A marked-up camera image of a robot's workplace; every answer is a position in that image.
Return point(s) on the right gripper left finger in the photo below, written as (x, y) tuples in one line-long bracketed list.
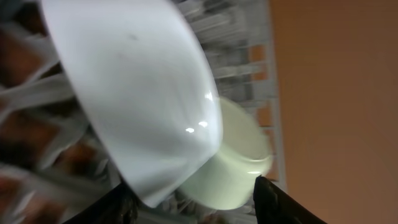
[(118, 206)]

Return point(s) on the light blue small bowl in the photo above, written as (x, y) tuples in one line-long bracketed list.
[(144, 82)]

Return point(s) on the yellow plastic cup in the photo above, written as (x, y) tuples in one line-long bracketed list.
[(226, 181)]

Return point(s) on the grey dishwasher rack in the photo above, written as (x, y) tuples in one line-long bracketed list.
[(53, 165)]

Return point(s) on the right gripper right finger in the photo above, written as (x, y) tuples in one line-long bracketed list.
[(274, 206)]

